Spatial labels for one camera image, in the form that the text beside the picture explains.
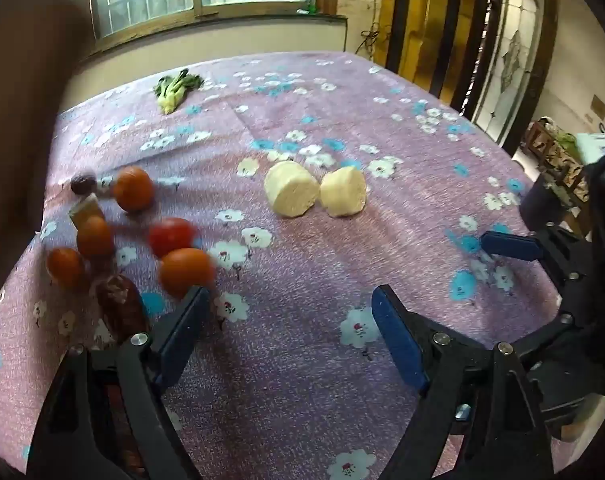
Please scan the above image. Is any pale bun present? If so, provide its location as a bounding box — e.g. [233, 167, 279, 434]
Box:
[264, 161, 320, 219]
[319, 166, 368, 218]

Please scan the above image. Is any purple floral bedsheet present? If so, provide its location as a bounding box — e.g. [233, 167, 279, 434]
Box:
[0, 51, 583, 480]

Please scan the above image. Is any wooden chair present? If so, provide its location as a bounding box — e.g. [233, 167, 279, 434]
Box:
[525, 117, 588, 206]

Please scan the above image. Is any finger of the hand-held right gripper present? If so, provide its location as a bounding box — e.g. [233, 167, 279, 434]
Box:
[481, 225, 590, 311]
[515, 312, 578, 376]

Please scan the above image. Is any large orange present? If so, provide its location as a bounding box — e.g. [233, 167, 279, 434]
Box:
[113, 166, 156, 212]
[160, 248, 216, 300]

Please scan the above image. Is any green bok choy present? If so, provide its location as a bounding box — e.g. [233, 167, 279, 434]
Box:
[153, 69, 206, 115]

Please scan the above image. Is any small orange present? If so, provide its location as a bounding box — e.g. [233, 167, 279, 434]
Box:
[77, 216, 116, 260]
[46, 247, 86, 290]

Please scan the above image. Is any yellow and black panelled door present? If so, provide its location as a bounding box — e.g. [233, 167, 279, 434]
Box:
[372, 0, 488, 106]

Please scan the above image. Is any dark red sweet potato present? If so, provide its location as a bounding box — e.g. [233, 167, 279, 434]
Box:
[95, 275, 150, 346]

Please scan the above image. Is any stained glass door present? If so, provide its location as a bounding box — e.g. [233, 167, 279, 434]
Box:
[465, 0, 560, 146]

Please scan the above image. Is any dark red plum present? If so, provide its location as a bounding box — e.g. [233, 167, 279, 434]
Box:
[71, 173, 98, 196]

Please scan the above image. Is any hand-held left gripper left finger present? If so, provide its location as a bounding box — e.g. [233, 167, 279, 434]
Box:
[25, 285, 213, 480]

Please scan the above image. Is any hanging wall cable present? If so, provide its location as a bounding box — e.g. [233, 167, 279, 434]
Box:
[359, 10, 383, 56]

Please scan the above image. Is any white box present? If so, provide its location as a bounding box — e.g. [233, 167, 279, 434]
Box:
[575, 130, 605, 166]

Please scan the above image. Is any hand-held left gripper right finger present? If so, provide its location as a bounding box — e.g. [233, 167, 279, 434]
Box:
[371, 284, 555, 480]

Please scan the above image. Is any red tomato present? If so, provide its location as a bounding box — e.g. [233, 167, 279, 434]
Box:
[148, 218, 199, 259]

